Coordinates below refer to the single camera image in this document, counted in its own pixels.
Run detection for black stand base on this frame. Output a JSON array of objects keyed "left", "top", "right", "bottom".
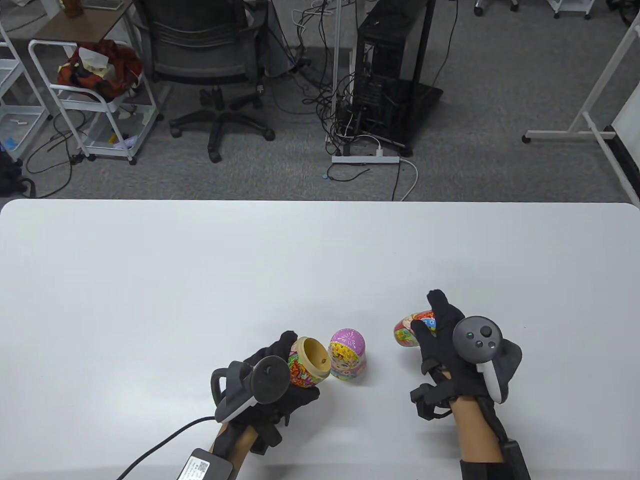
[{"left": 400, "top": 82, "right": 445, "bottom": 157}]

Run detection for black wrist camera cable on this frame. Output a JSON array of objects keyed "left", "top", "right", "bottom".
[{"left": 116, "top": 417, "right": 218, "bottom": 480}]

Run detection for white crumpled paper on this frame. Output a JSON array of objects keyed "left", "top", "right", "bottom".
[{"left": 77, "top": 46, "right": 112, "bottom": 72}]

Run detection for red-blue scarf Russian doll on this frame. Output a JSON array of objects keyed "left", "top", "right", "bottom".
[{"left": 393, "top": 310, "right": 437, "bottom": 349}]

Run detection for black grey tracking controller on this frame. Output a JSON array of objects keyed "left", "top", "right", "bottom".
[
  {"left": 452, "top": 316, "right": 523, "bottom": 405},
  {"left": 210, "top": 356, "right": 292, "bottom": 422}
]

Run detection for white cart casters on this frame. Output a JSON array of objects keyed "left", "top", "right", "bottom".
[{"left": 546, "top": 0, "right": 597, "bottom": 20}]

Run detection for person's right forearm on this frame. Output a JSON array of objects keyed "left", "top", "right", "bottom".
[{"left": 450, "top": 395, "right": 506, "bottom": 466}]

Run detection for person's right hand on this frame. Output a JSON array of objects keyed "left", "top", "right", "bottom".
[{"left": 410, "top": 289, "right": 501, "bottom": 421}]

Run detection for white metal cart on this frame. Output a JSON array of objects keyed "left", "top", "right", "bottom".
[{"left": 28, "top": 39, "right": 165, "bottom": 166}]

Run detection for red patterned bag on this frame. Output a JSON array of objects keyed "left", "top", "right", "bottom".
[{"left": 56, "top": 40, "right": 144, "bottom": 101}]

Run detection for black chair caster base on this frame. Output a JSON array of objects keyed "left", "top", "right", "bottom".
[{"left": 473, "top": 0, "right": 520, "bottom": 17}]

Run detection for person's left forearm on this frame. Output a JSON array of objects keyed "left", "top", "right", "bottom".
[{"left": 210, "top": 422, "right": 262, "bottom": 480}]

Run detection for white wire rack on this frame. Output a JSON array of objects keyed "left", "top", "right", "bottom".
[{"left": 0, "top": 22, "right": 53, "bottom": 163}]

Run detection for large purple-scarf Russian doll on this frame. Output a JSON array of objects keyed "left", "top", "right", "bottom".
[{"left": 289, "top": 328, "right": 367, "bottom": 390}]

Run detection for black computer tower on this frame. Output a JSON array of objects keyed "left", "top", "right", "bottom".
[{"left": 352, "top": 0, "right": 437, "bottom": 157}]

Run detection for person's left hand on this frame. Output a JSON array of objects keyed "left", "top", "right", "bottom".
[{"left": 220, "top": 330, "right": 321, "bottom": 455}]

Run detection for black office chair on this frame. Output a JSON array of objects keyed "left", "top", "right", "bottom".
[{"left": 132, "top": 0, "right": 277, "bottom": 164}]

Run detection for black cable tangle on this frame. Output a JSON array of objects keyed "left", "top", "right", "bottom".
[{"left": 270, "top": 0, "right": 371, "bottom": 157}]

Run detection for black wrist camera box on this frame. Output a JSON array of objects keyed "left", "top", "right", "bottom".
[
  {"left": 501, "top": 439, "right": 532, "bottom": 480},
  {"left": 179, "top": 448, "right": 234, "bottom": 480}
]

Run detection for white pole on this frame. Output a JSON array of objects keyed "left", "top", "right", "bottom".
[{"left": 326, "top": 0, "right": 347, "bottom": 147}]

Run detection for white cable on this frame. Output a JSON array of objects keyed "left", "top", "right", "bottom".
[{"left": 391, "top": 158, "right": 419, "bottom": 202}]

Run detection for wooden side table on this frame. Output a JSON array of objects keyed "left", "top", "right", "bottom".
[{"left": 32, "top": 0, "right": 137, "bottom": 44}]

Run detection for white whiteboard stand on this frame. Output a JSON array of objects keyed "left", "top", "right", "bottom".
[{"left": 522, "top": 7, "right": 640, "bottom": 208}]

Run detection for thin black floor cable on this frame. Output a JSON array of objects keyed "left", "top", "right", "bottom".
[{"left": 324, "top": 164, "right": 372, "bottom": 182}]

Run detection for black wrist strap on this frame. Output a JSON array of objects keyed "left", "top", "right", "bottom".
[{"left": 460, "top": 460, "right": 506, "bottom": 480}]

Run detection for white power strip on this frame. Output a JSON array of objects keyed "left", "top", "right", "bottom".
[{"left": 331, "top": 155, "right": 401, "bottom": 165}]

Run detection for black floor cable loop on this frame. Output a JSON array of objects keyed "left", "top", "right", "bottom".
[{"left": 25, "top": 107, "right": 87, "bottom": 199}]

